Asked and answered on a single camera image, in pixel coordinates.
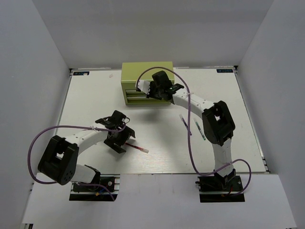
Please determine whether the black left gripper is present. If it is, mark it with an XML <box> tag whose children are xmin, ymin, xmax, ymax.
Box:
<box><xmin>104</xmin><ymin>125</ymin><xmax>135</xmax><ymax>153</ymax></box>

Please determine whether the red ink pen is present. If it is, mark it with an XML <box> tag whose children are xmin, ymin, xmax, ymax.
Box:
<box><xmin>125</xmin><ymin>143</ymin><xmax>149</xmax><ymax>153</ymax></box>

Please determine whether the purple ink pen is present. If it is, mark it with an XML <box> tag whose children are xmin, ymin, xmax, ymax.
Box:
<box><xmin>179</xmin><ymin>114</ymin><xmax>189</xmax><ymax>130</ymax></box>

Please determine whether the green metal drawer cabinet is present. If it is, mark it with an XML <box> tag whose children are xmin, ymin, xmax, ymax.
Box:
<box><xmin>121</xmin><ymin>62</ymin><xmax>173</xmax><ymax>105</ymax></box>

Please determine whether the green ink pen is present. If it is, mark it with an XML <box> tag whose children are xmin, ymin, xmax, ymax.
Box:
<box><xmin>193</xmin><ymin>118</ymin><xmax>206</xmax><ymax>141</ymax></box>

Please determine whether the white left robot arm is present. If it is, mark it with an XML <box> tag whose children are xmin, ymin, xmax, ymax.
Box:
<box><xmin>38</xmin><ymin>110</ymin><xmax>135</xmax><ymax>190</ymax></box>

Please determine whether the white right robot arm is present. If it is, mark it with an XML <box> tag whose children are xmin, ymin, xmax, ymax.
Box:
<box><xmin>137</xmin><ymin>71</ymin><xmax>236</xmax><ymax>190</ymax></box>

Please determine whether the right blue corner label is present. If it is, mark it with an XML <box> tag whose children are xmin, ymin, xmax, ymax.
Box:
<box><xmin>216</xmin><ymin>69</ymin><xmax>234</xmax><ymax>73</ymax></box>

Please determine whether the blue corner label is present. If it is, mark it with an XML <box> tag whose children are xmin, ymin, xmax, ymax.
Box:
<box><xmin>216</xmin><ymin>69</ymin><xmax>234</xmax><ymax>73</ymax></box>
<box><xmin>73</xmin><ymin>71</ymin><xmax>90</xmax><ymax>76</ymax></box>

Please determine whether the left blue corner label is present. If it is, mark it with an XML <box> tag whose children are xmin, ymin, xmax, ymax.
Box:
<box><xmin>73</xmin><ymin>71</ymin><xmax>90</xmax><ymax>76</ymax></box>

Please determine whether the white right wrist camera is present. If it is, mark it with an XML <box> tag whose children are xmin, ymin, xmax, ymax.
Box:
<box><xmin>136</xmin><ymin>80</ymin><xmax>150</xmax><ymax>94</ymax></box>

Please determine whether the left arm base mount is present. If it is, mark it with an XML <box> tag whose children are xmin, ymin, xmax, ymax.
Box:
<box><xmin>69</xmin><ymin>175</ymin><xmax>120</xmax><ymax>202</ymax></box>

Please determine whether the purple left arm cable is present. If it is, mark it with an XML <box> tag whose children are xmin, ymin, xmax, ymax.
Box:
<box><xmin>27</xmin><ymin>117</ymin><xmax>131</xmax><ymax>201</ymax></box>

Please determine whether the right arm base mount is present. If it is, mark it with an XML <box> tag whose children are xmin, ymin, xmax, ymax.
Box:
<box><xmin>195</xmin><ymin>176</ymin><xmax>245</xmax><ymax>203</ymax></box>

